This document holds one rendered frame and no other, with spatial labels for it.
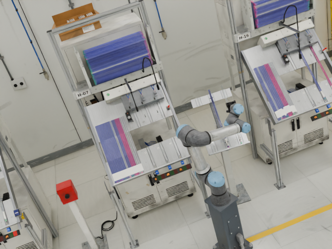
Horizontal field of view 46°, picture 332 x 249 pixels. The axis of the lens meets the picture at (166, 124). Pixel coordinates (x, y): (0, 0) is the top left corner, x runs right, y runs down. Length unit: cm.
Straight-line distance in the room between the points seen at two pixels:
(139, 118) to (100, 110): 33
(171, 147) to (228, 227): 77
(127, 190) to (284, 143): 159
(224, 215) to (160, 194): 95
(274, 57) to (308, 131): 88
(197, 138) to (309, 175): 163
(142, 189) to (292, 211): 134
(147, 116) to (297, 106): 127
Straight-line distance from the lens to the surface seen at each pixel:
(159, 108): 334
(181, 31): 493
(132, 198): 374
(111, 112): 336
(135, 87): 332
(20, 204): 372
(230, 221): 311
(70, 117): 506
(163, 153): 325
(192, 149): 280
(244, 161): 423
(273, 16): 360
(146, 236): 374
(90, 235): 371
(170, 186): 377
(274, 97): 350
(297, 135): 407
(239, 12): 366
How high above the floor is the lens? 264
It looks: 31 degrees down
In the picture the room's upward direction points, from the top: 17 degrees counter-clockwise
